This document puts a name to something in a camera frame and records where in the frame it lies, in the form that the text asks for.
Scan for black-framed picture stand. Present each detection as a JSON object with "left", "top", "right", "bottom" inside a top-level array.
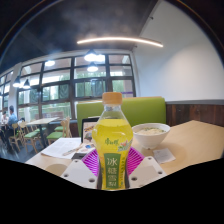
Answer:
[{"left": 80, "top": 116, "right": 101, "bottom": 145}]

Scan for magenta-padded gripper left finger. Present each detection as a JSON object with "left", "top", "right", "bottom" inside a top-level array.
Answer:
[{"left": 59, "top": 148, "right": 101, "bottom": 190}]

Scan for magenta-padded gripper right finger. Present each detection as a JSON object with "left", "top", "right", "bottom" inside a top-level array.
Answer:
[{"left": 125, "top": 146, "right": 168, "bottom": 190}]

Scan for white paper sheet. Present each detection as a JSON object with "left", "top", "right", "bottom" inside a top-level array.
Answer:
[{"left": 40, "top": 136, "right": 83, "bottom": 160}]

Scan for person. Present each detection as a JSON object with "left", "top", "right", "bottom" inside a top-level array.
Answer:
[
  {"left": 5, "top": 105, "right": 19, "bottom": 136},
  {"left": 0, "top": 111, "right": 9, "bottom": 127}
]

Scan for yellow drink bottle orange cap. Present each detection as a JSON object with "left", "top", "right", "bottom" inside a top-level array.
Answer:
[{"left": 91, "top": 91, "right": 135, "bottom": 191}]

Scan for wooden chairs with green seats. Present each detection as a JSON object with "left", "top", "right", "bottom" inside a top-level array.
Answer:
[{"left": 8, "top": 116, "right": 73, "bottom": 153}]

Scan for long linear ceiling light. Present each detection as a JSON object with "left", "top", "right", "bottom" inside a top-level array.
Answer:
[{"left": 76, "top": 36, "right": 164, "bottom": 48}]

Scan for light wooden dining table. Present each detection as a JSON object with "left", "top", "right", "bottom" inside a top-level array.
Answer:
[{"left": 25, "top": 116, "right": 60, "bottom": 148}]

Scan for white bowl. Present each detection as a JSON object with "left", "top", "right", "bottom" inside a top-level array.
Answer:
[{"left": 131, "top": 122, "right": 172, "bottom": 150}]

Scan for green upholstered bench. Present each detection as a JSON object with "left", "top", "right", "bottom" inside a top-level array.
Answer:
[{"left": 76, "top": 96, "right": 167, "bottom": 138}]

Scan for dark pendant ceiling lamps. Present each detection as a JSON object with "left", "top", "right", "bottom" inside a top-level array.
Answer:
[{"left": 12, "top": 49, "right": 106, "bottom": 90}]

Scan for dark-framed window wall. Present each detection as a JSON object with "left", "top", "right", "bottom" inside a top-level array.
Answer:
[{"left": 0, "top": 53, "right": 136, "bottom": 123}]

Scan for white paper napkin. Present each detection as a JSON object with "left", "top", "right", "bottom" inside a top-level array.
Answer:
[{"left": 152, "top": 147, "right": 177, "bottom": 164}]

